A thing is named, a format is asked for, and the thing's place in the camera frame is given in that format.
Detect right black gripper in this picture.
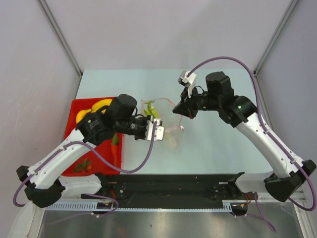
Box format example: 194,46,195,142
173,84,220,119

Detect clear zip top bag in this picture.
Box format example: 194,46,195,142
141,97,186,150

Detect green celery stalk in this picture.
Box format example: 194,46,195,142
143,100,178,149

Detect yellow banana bunch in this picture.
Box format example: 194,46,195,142
74,97,113,124

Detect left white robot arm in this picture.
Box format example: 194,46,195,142
13,94,161,208

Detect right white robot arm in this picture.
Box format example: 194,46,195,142
173,71,317,202

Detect orange carrot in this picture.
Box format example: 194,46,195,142
110,133,119,167

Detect red plastic tray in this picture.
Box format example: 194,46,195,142
62,100,123,177

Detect red strawberries with leaves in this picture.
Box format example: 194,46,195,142
73,158,92,173

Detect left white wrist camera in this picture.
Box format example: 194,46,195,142
145,119,164,141

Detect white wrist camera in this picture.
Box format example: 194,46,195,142
145,119,164,141
178,70,197,98

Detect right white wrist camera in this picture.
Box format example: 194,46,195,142
178,70,197,98

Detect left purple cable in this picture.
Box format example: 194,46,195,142
13,121,157,219

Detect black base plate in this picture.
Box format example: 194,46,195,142
95,173,267,210

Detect white slotted cable duct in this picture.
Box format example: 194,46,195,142
46,201,232,213

